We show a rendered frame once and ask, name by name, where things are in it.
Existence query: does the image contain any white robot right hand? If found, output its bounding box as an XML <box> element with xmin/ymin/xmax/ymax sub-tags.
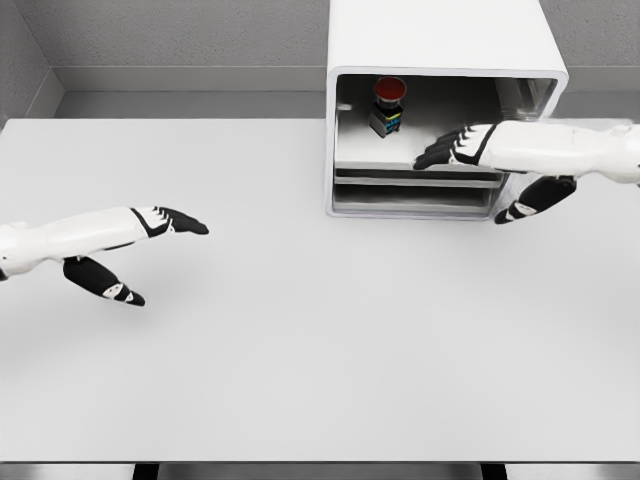
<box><xmin>412</xmin><ymin>121</ymin><xmax>600</xmax><ymax>226</ymax></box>

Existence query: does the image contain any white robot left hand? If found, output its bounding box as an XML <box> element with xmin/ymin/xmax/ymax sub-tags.
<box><xmin>46</xmin><ymin>205</ymin><xmax>211</xmax><ymax>308</ymax></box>

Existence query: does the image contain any white tabletop storage cabinet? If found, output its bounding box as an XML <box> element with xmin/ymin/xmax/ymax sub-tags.
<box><xmin>325</xmin><ymin>0</ymin><xmax>571</xmax><ymax>224</ymax></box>

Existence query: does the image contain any white cabinet drawer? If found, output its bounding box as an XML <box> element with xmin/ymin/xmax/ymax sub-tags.
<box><xmin>332</xmin><ymin>184</ymin><xmax>496</xmax><ymax>218</ymax></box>
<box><xmin>333</xmin><ymin>102</ymin><xmax>509</xmax><ymax>190</ymax></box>

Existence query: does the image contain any red button load switch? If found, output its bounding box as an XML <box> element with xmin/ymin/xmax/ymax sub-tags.
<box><xmin>368</xmin><ymin>75</ymin><xmax>408</xmax><ymax>139</ymax></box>

